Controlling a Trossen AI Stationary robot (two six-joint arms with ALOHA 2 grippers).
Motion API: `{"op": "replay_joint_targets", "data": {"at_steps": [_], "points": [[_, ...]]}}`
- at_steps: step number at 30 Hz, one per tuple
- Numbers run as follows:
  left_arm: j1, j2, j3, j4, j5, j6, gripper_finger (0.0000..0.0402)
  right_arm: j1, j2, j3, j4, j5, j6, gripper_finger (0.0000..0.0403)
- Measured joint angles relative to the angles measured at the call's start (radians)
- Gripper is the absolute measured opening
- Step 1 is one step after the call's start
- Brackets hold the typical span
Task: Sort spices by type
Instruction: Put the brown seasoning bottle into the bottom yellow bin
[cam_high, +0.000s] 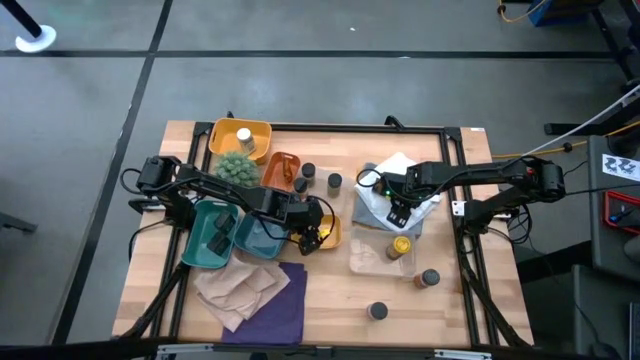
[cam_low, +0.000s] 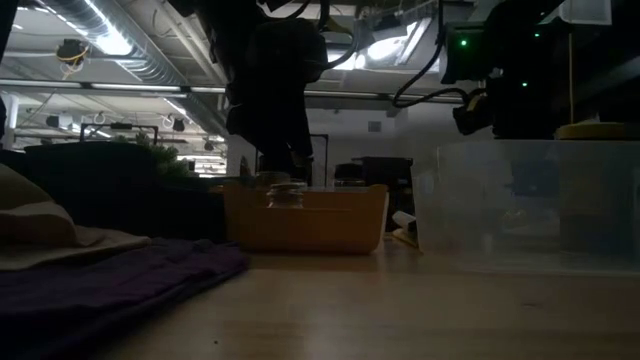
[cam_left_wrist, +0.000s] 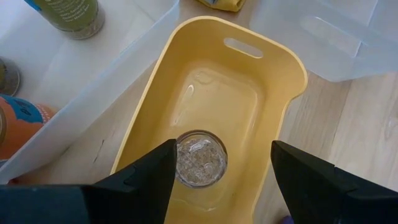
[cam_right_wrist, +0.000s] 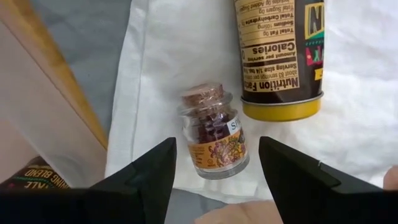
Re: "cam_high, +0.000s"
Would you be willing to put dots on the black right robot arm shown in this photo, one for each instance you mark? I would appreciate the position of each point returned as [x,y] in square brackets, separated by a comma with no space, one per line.
[475,172]

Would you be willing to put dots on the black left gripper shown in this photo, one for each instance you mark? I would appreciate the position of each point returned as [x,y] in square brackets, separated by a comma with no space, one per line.
[305,215]

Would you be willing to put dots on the black metal stand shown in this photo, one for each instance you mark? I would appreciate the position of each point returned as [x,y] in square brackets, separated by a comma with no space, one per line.
[612,42]

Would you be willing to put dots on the clear plastic container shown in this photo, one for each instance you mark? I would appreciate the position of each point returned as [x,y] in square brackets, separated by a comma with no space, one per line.
[367,257]
[347,200]

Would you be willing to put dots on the purple cloth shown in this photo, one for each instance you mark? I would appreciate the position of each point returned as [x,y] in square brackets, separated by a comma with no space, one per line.
[280,315]

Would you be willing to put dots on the white-lid spice jar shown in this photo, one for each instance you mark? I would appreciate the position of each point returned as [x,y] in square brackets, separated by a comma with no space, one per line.
[246,141]

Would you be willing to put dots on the black desk leg bar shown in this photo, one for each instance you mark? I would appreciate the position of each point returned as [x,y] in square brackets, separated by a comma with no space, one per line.
[560,129]

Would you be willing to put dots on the black cabinet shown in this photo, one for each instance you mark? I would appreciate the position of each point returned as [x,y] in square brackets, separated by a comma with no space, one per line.
[600,310]

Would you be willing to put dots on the dark furniture foot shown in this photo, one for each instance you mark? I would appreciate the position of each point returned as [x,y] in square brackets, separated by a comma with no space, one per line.
[15,222]

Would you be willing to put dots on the green teal plastic bin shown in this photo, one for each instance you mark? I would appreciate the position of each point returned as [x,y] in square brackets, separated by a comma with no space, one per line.
[197,245]

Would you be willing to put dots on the small yellow plastic bin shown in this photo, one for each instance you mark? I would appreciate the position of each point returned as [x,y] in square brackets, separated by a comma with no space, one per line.
[336,240]

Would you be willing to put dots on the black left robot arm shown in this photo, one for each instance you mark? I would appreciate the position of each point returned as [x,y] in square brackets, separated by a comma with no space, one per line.
[215,182]

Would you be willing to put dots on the silver metal bracket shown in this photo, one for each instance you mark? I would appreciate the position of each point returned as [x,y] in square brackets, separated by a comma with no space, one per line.
[462,354]
[177,348]

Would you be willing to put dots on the white mounting bracket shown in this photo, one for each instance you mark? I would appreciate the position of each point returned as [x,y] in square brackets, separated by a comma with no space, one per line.
[457,207]

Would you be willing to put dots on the beige cloth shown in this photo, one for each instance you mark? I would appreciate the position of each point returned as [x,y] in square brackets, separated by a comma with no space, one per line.
[230,290]

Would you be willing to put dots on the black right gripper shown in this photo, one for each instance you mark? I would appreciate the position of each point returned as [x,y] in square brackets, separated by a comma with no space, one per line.
[397,192]

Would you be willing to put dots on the green succulent plant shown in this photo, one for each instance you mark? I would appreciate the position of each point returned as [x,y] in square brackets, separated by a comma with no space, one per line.
[236,167]

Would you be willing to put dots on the black aluminium table frame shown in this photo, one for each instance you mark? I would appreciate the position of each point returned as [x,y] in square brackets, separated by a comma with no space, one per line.
[350,129]

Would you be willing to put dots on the small orange plastic bin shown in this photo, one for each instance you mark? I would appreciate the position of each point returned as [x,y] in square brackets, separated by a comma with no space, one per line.
[272,179]

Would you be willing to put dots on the blue box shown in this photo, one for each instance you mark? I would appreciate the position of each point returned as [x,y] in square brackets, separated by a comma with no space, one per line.
[555,12]

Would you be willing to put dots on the grey cloth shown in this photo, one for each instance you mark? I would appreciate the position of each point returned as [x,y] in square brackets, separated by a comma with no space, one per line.
[360,221]

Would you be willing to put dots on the white cloth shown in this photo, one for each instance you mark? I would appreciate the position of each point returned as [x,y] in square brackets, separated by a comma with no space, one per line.
[370,202]

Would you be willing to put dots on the blue teal plastic bin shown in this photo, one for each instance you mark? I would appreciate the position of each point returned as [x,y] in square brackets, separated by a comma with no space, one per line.
[255,242]

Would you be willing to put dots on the large yellow plastic bin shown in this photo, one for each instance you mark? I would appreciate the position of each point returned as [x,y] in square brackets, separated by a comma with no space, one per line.
[225,145]

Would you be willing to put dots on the white printed sticker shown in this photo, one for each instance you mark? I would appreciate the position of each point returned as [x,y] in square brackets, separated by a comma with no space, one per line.
[620,167]

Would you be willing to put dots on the white round stanchion base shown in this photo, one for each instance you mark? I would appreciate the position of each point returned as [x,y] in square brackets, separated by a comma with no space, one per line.
[42,42]

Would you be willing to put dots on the red tray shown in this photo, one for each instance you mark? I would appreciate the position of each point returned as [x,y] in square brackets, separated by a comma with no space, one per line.
[607,210]

